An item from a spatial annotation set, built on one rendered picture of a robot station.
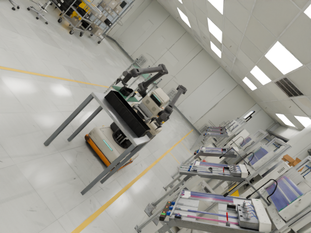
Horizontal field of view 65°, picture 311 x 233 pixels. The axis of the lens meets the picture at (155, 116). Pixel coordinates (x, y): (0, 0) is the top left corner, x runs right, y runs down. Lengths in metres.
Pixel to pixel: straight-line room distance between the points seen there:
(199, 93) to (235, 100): 1.72
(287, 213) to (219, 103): 10.33
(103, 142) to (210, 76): 9.52
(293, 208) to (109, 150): 2.12
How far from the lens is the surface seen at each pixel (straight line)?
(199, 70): 12.31
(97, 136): 3.28
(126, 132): 2.38
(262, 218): 2.18
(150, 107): 3.06
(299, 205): 2.06
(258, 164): 3.43
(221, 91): 12.17
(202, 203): 3.58
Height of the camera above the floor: 1.59
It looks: 12 degrees down
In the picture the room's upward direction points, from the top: 47 degrees clockwise
